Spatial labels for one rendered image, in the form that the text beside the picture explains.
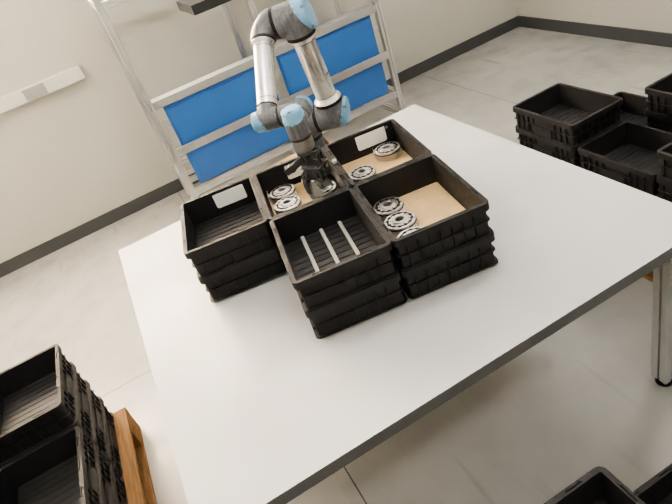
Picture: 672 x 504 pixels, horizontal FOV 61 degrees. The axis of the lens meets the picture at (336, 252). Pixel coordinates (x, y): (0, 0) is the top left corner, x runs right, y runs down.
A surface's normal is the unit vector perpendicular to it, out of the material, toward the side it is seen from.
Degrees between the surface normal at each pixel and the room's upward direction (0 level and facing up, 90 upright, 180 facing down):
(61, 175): 90
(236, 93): 90
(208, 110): 90
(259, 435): 0
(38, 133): 90
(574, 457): 0
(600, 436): 0
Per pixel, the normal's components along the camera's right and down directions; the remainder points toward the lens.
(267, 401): -0.29, -0.78
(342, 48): 0.42, 0.41
